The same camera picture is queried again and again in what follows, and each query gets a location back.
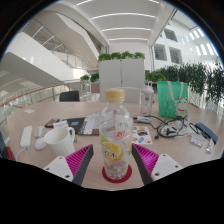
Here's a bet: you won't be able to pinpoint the black chair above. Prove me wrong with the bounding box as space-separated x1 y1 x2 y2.
58 90 81 103

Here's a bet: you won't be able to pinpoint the colourful sticker sheet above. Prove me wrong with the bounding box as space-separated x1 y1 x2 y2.
131 125 153 145

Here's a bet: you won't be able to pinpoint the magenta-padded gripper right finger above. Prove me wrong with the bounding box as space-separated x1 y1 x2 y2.
131 142 184 187

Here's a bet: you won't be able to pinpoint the flat round red coaster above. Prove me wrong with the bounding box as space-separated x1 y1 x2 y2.
101 164 133 184

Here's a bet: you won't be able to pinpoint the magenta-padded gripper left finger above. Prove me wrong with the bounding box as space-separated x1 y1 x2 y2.
43 143 95 187

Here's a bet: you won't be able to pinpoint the row of green hedge plants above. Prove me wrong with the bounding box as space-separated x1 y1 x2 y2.
145 59 224 113

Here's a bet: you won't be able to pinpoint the clear shaker bottle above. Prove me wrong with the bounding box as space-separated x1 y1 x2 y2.
139 81 155 117

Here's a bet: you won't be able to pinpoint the brown planter with green plant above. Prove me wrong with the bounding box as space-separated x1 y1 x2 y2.
89 73 101 94

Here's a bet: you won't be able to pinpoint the white ceramic mug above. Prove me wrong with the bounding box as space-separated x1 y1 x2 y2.
43 126 77 158

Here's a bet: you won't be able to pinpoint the ceiling light strips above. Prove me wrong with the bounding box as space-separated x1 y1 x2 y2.
75 0 161 42

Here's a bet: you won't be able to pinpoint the black and orange card case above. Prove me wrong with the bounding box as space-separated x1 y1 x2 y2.
44 117 61 129

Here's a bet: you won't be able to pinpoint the black cable tangle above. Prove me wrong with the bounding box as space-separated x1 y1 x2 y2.
133 114 201 140

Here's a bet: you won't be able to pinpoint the white power strip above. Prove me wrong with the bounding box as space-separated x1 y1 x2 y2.
19 125 34 149

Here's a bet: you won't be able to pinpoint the white planter cabinet with plants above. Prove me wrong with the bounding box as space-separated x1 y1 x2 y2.
97 50 147 104

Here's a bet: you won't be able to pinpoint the white computer mouse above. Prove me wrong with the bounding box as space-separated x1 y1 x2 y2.
34 137 49 151

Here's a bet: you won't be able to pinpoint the green tote bag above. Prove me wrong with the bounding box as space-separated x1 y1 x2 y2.
156 80 190 119

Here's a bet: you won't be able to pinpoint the clear lemon drink bottle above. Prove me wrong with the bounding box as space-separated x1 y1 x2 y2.
98 88 134 181

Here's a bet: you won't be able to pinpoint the small grey-white device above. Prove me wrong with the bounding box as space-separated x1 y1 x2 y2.
34 125 47 139

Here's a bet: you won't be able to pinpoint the black notebook with white booklet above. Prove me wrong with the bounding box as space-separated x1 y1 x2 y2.
53 114 101 136

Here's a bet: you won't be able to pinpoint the clear plastic bag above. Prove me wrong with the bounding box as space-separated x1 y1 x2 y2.
189 132 205 148

